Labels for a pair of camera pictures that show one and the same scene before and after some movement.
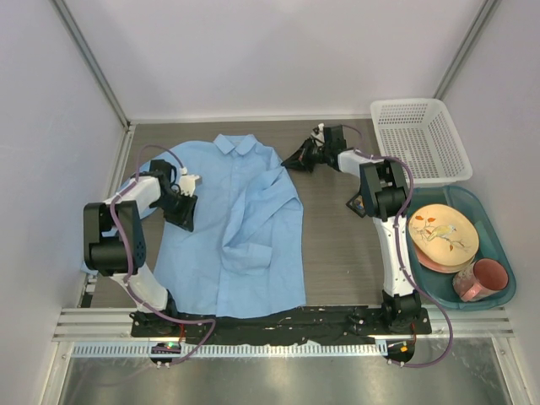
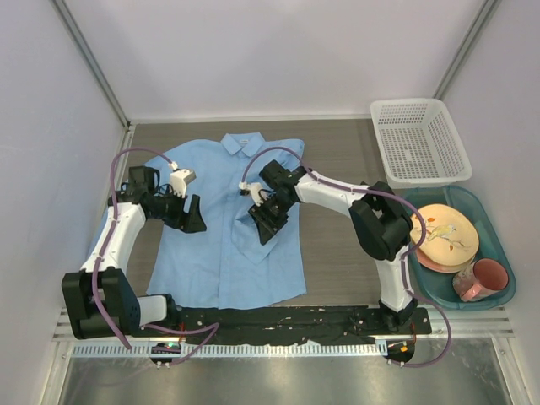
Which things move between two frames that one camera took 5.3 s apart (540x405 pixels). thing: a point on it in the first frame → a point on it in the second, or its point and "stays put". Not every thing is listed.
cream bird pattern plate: [445, 234] stays put
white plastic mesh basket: [419, 132] stays put
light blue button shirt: [245, 251] stays put
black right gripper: [299, 159] → [268, 225]
